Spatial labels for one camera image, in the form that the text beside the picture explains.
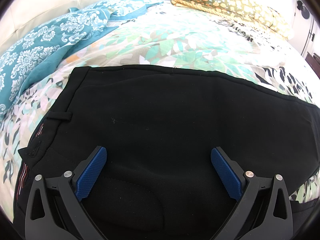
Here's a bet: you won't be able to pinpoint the dark brown wooden cabinet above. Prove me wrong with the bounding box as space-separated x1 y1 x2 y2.
305 53 320 79

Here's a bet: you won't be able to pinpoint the teal patterned pillow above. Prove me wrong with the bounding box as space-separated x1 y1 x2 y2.
1 5 114 118
60 0 163 33

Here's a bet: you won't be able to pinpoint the white room door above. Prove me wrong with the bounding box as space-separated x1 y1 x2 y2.
290 0 319 58

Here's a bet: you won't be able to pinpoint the teal patterned pillow far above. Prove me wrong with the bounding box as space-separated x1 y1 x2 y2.
60 0 163 33

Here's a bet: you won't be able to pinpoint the black pants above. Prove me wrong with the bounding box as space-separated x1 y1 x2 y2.
13 65 319 239

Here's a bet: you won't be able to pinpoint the floral bed sheet mattress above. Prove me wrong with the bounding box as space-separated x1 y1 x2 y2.
1 1 319 220

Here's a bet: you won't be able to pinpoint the orange floral folded quilt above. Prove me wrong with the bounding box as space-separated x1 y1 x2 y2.
170 0 289 40

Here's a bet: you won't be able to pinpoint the teal patterned pillow near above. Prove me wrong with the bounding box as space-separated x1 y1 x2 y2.
1 5 114 118

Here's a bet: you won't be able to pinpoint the black hat on door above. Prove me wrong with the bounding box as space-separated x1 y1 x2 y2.
297 0 310 20

